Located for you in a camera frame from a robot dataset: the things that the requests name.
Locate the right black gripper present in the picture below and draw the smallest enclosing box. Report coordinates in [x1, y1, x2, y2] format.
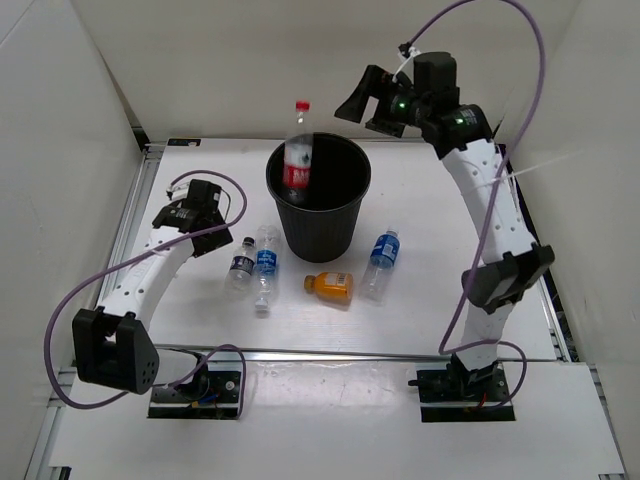
[335, 65, 431, 139]

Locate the small black cap water bottle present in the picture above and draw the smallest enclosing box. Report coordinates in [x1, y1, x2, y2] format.
[225, 237, 257, 300]

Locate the red cap water bottle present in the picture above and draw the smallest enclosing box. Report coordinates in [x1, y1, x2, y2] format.
[282, 100, 314, 205]

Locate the blue cap water bottle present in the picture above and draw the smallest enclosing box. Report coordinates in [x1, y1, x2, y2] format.
[359, 228, 400, 303]

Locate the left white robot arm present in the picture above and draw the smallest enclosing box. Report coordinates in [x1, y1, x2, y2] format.
[72, 200, 232, 394]

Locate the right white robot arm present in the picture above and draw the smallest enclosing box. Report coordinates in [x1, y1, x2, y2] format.
[335, 63, 555, 400]

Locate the black plastic waste bin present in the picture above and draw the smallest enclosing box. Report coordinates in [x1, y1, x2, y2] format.
[266, 133, 371, 263]

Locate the tall white cap water bottle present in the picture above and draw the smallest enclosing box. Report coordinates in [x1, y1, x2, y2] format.
[254, 225, 281, 314]

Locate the orange juice bottle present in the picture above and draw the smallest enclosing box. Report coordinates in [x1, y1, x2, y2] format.
[303, 272, 354, 304]

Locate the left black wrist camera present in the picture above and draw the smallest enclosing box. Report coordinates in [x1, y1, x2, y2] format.
[183, 179, 222, 212]

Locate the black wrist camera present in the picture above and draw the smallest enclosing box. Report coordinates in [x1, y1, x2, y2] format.
[183, 179, 222, 212]
[413, 52, 457, 94]

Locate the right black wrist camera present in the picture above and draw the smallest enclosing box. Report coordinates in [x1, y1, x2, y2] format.
[413, 52, 457, 94]

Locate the aluminium table frame rail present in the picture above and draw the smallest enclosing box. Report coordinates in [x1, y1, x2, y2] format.
[149, 343, 456, 362]

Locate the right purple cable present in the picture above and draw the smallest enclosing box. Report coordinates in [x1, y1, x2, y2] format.
[397, 0, 546, 411]

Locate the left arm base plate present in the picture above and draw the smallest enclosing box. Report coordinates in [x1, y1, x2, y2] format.
[147, 360, 244, 421]

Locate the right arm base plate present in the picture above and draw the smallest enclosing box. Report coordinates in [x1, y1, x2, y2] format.
[408, 364, 516, 423]

